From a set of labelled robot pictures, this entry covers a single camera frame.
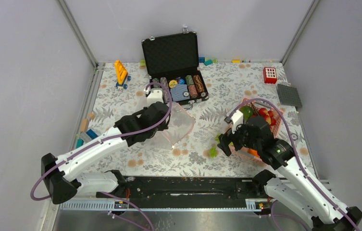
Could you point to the yellow toy ladder cart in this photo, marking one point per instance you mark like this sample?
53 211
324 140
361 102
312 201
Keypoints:
122 75

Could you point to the orange fruit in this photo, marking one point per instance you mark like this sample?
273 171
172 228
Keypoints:
253 152

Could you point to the clear pink zip bag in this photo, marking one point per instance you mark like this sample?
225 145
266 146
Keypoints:
180 125

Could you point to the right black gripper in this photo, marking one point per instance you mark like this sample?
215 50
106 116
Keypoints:
229 136

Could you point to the red grid block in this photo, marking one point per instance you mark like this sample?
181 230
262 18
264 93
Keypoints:
269 75

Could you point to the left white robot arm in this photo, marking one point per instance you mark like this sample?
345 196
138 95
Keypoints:
64 176

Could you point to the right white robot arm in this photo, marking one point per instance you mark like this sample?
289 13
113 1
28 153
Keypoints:
310 200

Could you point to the grey building baseplate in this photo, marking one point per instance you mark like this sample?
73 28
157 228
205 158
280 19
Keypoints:
288 96

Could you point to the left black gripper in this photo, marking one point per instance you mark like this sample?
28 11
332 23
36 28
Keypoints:
164 126

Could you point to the wooden toy block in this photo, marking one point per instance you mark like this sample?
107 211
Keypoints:
84 125

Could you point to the blue card deck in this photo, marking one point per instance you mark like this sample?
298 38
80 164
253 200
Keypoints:
179 92

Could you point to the green celery stalk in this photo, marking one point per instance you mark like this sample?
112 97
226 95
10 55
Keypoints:
213 151

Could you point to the black poker chip case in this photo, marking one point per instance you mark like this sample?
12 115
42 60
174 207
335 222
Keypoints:
176 57

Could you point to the yellow poker chip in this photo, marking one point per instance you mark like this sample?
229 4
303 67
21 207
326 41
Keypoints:
172 83

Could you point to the floral tablecloth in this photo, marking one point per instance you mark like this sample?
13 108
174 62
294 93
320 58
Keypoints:
228 84

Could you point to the teal toy block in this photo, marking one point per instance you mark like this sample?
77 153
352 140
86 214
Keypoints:
208 62

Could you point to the blue toy block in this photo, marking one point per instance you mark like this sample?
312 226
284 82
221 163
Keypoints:
92 134

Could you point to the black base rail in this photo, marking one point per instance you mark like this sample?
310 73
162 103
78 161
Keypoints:
189 192

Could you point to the pink plastic basket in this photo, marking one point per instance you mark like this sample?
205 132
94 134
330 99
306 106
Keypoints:
275 151

